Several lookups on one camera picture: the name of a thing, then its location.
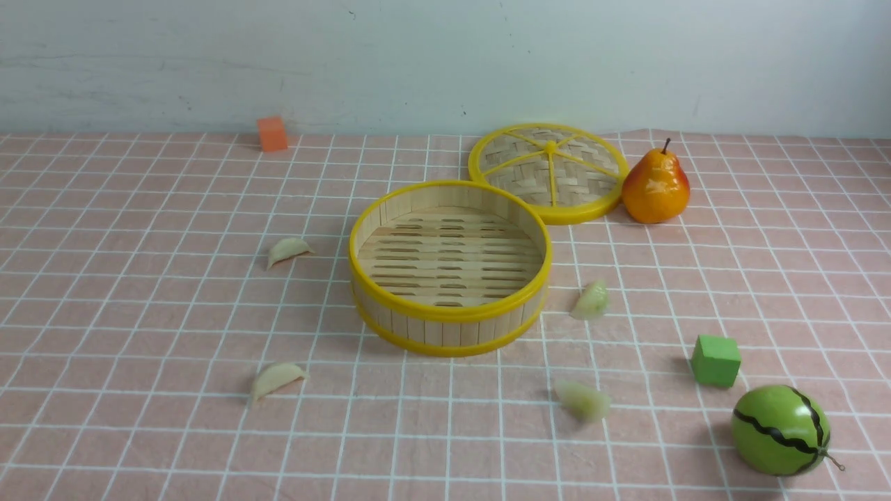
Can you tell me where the pale green dumpling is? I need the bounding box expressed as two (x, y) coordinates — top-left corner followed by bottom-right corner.
(569, 281), (610, 321)
(553, 380), (612, 424)

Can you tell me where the white dumpling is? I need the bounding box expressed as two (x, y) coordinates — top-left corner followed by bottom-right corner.
(249, 363), (308, 405)
(265, 237), (314, 270)

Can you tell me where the yellow bamboo steamer tray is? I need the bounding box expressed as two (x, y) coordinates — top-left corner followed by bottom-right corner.
(348, 180), (553, 358)

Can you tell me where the yellow woven steamer lid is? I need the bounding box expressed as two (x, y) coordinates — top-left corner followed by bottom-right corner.
(468, 123), (630, 225)

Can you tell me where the orange foam cube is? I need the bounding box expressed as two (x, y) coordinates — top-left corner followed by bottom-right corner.
(255, 116), (289, 152)

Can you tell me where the orange toy pear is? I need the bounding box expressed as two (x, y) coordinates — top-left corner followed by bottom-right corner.
(622, 138), (691, 224)

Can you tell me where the pink checkered tablecloth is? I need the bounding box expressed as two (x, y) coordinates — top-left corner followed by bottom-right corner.
(1, 129), (890, 500)

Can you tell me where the green foam cube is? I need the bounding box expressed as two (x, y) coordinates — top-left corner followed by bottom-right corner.
(691, 334), (741, 389)

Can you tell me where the green toy watermelon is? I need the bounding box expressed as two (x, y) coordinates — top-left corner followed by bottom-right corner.
(731, 384), (846, 477)

